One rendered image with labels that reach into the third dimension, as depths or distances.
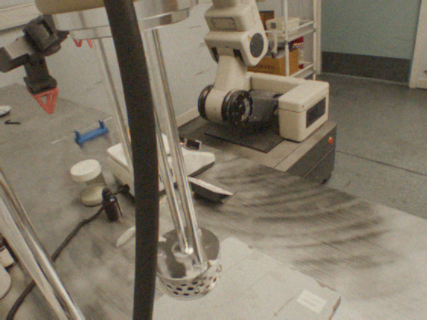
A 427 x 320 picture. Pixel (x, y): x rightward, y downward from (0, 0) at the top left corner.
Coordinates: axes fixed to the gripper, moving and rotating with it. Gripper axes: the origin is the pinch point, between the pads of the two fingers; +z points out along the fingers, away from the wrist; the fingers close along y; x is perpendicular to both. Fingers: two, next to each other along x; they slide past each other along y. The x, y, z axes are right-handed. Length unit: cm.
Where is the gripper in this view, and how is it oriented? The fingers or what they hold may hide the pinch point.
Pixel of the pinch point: (48, 109)
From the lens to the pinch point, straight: 104.0
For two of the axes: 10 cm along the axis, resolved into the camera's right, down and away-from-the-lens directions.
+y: 6.5, 4.2, -6.3
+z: 0.1, 8.2, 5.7
